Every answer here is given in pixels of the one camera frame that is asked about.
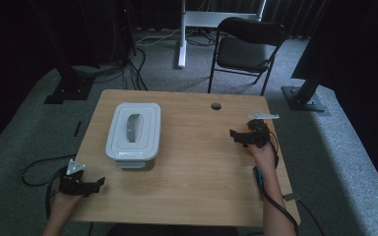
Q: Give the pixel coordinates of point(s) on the black equipment rack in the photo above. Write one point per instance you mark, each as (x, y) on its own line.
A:
(123, 32)

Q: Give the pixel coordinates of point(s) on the person's right hand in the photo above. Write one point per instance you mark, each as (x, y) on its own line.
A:
(265, 159)

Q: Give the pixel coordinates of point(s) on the brown transparent container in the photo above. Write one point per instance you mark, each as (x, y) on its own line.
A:
(134, 164)

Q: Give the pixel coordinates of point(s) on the white container lid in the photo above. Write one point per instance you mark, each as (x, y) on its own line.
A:
(134, 131)

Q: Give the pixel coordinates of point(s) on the dark cloth screen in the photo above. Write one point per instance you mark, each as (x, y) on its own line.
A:
(357, 65)

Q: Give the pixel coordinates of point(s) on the person's dark clothing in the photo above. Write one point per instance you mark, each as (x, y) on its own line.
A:
(170, 230)

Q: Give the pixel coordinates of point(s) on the blue toy car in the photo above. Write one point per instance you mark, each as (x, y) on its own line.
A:
(258, 177)

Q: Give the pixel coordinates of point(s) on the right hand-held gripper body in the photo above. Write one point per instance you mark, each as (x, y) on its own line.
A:
(259, 134)

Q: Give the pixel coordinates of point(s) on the black metal stand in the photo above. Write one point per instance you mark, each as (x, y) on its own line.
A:
(303, 101)
(69, 88)

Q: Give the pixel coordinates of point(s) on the black tape strip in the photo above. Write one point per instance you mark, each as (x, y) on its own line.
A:
(77, 129)

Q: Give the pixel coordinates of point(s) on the person's left hand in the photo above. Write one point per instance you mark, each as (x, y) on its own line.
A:
(64, 206)

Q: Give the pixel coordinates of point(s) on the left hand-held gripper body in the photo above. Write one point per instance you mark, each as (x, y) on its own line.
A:
(74, 185)

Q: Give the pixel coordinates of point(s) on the grey tape piece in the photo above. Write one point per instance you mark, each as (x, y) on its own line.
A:
(292, 197)

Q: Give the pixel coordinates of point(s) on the black folding chair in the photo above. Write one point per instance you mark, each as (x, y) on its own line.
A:
(242, 54)

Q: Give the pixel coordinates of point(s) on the white desk frame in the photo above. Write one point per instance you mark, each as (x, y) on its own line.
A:
(182, 49)

